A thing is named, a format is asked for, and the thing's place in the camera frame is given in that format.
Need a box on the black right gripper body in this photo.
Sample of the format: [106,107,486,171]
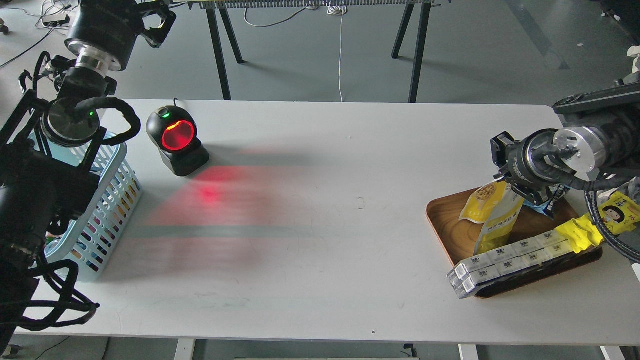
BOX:
[490,129,576,198]

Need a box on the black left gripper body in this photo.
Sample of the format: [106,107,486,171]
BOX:
[65,0,144,72]

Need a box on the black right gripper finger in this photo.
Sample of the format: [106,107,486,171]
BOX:
[523,190,556,208]

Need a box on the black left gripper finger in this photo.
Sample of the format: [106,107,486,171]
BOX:
[141,0,178,49]

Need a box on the yellow chickpea snack pouch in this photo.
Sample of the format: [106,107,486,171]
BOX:
[458,180,524,255]

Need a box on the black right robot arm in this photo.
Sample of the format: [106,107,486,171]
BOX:
[490,80,640,263]

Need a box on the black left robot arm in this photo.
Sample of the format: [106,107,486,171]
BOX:
[1,0,177,351]

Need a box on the blue snack packet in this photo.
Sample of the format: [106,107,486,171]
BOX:
[532,184,570,219]

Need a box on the yellow cartoon face snack bag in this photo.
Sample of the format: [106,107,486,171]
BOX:
[554,191,640,254]

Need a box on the long clear boxed snack pack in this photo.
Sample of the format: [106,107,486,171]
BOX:
[446,230,576,299]

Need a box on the light blue plastic basket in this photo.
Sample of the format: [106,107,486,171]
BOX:
[45,143,143,282]

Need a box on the black barcode scanner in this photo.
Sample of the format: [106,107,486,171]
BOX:
[145,97,210,177]

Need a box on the brown wooden tray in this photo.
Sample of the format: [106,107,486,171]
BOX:
[426,189,603,299]

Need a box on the black trestle table frame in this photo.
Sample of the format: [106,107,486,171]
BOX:
[187,0,443,104]

